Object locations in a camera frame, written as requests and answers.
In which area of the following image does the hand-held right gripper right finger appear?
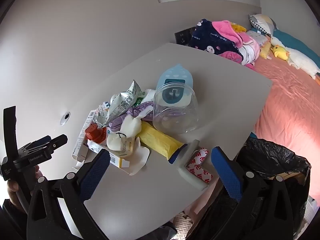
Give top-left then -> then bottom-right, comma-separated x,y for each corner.
211,147 -> 295,240

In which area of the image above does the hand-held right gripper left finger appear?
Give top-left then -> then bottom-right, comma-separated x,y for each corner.
26,149 -> 110,240

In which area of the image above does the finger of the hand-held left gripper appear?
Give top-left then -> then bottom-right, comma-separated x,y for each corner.
19,135 -> 52,153
49,134 -> 68,153

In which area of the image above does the black trash bag bin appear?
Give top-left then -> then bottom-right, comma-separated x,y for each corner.
186,137 -> 312,240

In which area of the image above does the yellow snack packet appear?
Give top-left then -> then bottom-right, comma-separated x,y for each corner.
139,123 -> 188,165

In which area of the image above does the silver snack wrapper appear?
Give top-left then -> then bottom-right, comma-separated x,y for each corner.
96,79 -> 143,128

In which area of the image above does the person's left hand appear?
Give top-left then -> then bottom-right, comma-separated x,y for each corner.
7,179 -> 20,199

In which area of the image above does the long white orange carton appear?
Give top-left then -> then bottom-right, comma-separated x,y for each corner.
72,110 -> 97,162

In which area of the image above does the white yellow carton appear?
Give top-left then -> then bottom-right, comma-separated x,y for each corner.
87,140 -> 134,168

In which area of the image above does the red white printed tape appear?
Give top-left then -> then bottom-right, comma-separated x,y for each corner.
186,148 -> 213,183

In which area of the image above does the white foam strip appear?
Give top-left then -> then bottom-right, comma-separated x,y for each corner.
176,140 -> 209,192

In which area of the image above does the red plastic piece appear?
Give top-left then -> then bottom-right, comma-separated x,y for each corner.
85,122 -> 108,143

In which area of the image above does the small blue white carton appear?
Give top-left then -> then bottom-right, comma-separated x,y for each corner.
96,101 -> 110,115

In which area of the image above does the cardboard box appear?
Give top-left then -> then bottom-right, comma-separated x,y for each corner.
269,171 -> 304,180

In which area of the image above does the white foam floor mat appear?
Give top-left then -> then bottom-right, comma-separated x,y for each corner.
172,210 -> 193,240

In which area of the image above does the clear plastic jar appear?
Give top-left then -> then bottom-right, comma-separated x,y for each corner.
152,82 -> 199,134

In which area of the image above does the purple knotted plastic bag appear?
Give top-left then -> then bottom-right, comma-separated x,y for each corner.
109,101 -> 157,130

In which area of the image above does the pink bed sheet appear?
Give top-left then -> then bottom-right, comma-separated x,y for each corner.
246,57 -> 320,160

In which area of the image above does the light blue hook card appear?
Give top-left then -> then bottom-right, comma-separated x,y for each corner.
156,64 -> 194,107

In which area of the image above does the yellow fuzzy cloth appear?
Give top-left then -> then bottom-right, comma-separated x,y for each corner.
259,41 -> 273,60

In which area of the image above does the white cartoon print blanket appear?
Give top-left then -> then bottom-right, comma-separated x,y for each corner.
240,31 -> 265,65

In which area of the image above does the yellow duck plush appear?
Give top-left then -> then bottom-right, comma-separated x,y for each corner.
271,44 -> 290,61

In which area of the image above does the navy printed blanket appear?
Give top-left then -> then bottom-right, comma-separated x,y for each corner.
188,19 -> 244,63

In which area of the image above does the white goose plush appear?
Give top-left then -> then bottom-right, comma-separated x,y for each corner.
270,35 -> 320,80

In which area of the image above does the pink fleece blanket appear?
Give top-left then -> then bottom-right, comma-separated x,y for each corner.
212,20 -> 260,67

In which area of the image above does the checked pillow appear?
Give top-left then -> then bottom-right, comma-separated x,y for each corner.
248,14 -> 278,34

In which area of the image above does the round desk cable grommet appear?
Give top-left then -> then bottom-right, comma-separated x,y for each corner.
60,111 -> 71,125

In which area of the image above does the black wall socket panel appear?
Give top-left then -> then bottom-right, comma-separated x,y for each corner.
174,26 -> 197,45

